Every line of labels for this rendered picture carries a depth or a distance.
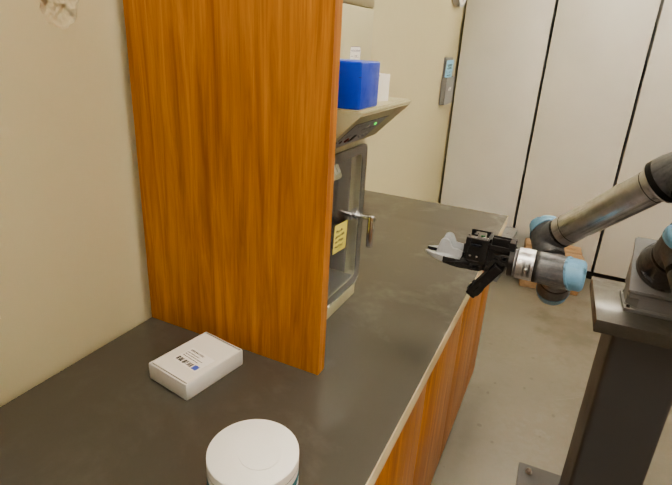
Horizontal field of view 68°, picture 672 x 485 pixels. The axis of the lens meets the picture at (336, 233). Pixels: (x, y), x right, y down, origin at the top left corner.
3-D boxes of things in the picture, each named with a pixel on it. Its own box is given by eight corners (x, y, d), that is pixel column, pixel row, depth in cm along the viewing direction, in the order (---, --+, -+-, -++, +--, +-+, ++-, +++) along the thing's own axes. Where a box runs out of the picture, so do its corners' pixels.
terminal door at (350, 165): (303, 326, 120) (309, 163, 106) (355, 278, 146) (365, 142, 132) (306, 327, 120) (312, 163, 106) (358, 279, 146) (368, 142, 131)
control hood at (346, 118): (306, 154, 105) (307, 105, 101) (365, 133, 132) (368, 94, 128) (356, 162, 100) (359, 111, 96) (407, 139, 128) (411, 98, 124)
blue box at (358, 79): (313, 105, 102) (315, 58, 98) (335, 101, 110) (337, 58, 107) (358, 110, 98) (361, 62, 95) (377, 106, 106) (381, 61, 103)
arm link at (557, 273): (579, 299, 116) (584, 286, 109) (529, 287, 120) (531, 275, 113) (584, 268, 119) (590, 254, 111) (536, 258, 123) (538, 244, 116)
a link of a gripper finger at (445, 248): (428, 232, 126) (465, 238, 123) (425, 254, 128) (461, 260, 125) (425, 236, 123) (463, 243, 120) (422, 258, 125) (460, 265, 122)
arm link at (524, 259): (532, 274, 122) (528, 287, 115) (512, 270, 124) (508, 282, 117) (538, 245, 120) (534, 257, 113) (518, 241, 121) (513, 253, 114)
